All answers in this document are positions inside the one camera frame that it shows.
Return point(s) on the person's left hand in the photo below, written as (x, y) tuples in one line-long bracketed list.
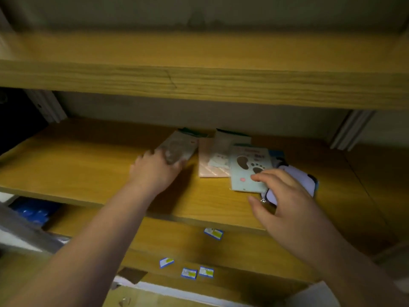
[(153, 175)]

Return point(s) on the blue yellow price label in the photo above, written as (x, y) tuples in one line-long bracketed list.
[(213, 233), (206, 272), (189, 273), (166, 262)]

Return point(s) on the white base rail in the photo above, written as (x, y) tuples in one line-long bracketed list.
[(179, 292)]

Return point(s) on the person's left forearm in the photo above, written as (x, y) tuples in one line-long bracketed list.
[(80, 258)]

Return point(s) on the person's right hand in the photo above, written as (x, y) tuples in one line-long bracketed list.
[(297, 220)]

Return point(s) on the dark blue box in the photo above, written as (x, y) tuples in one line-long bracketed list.
[(16, 124)]

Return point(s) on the blue plastic bag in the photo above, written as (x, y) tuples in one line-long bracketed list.
[(35, 211)]

